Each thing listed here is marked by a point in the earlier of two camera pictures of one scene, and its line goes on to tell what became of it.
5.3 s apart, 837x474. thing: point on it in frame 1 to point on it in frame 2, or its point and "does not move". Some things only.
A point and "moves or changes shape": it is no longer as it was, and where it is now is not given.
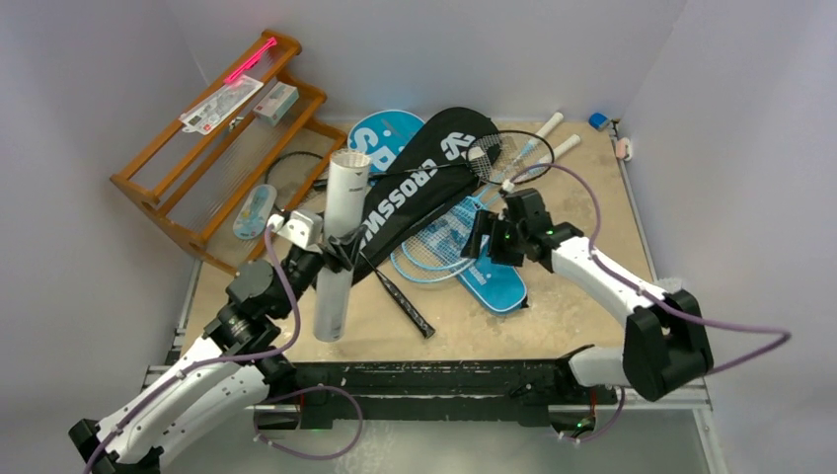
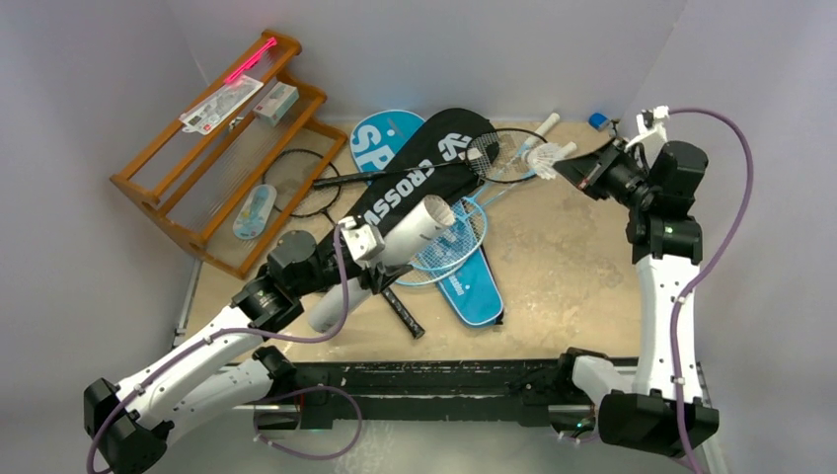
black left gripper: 342,251 to 380,276
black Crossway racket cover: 427,171 does not move
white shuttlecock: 670,284 moves or changes shape
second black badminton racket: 509,157 does not move
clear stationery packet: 200,118 does not move
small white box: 276,103 does not move
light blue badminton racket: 438,243 does not move
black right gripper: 495,237 to 599,174
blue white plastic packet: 256,212 does not move
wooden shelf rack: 230,162 does not move
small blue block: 598,120 does not move
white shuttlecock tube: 345,211 to 404,235
